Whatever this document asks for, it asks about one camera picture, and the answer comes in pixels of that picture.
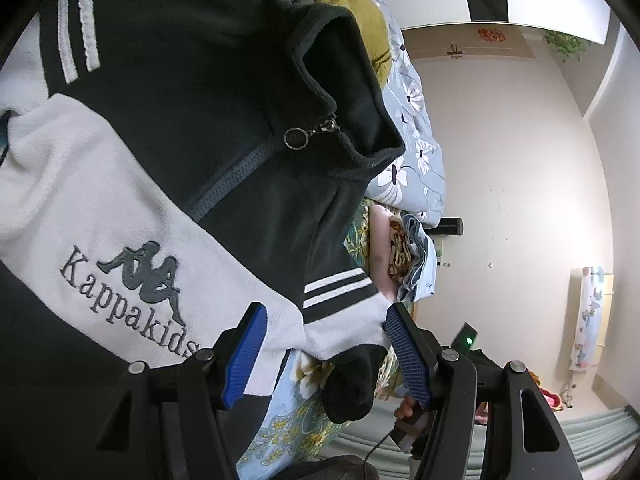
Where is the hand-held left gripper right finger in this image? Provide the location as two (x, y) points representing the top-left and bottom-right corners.
(384, 302), (585, 480)

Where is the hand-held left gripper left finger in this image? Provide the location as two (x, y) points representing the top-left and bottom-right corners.
(95, 302), (269, 480)

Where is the black and white fleece jacket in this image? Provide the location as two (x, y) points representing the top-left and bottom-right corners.
(0, 0), (407, 480)

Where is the pile of patterned clothes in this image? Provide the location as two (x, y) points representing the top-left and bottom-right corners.
(367, 204), (441, 303)

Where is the person's right hand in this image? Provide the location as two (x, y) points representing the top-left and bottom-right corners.
(394, 395), (417, 423)

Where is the pink cloth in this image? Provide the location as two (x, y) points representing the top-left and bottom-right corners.
(530, 370), (563, 411)

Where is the printed hanging cloth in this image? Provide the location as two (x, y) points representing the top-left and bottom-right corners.
(570, 266), (607, 372)

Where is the dark cloth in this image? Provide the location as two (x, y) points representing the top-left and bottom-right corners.
(280, 455), (381, 480)

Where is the blue floral quilt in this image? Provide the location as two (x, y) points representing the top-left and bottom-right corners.
(367, 0), (447, 226)

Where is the green hanging plant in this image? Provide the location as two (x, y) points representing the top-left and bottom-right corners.
(544, 30), (591, 63)

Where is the mustard yellow cloth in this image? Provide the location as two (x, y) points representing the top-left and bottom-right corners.
(309, 0), (391, 88)

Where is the black cable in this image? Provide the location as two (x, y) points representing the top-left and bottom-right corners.
(362, 432), (401, 467)

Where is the black wall device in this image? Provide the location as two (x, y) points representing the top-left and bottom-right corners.
(426, 217), (465, 237)

